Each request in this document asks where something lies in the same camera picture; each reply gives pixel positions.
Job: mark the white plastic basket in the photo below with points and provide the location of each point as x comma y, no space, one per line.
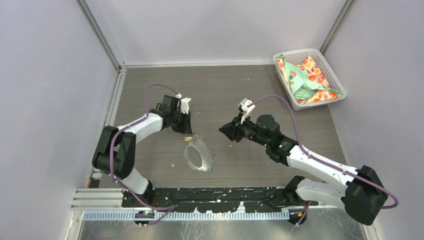
297,57

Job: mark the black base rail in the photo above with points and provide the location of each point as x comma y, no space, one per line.
224,199

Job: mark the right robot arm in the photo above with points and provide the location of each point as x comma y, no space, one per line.
358,191

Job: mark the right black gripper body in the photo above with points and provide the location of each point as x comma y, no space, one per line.
247,129

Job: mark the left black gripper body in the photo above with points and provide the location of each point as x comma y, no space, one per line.
179,122

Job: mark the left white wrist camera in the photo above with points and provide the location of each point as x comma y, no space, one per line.
184,104

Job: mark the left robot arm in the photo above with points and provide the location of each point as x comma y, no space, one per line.
116,147

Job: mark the yellow key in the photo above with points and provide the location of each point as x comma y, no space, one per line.
188,138

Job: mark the floral patterned cloth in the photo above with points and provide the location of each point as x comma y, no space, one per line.
306,81

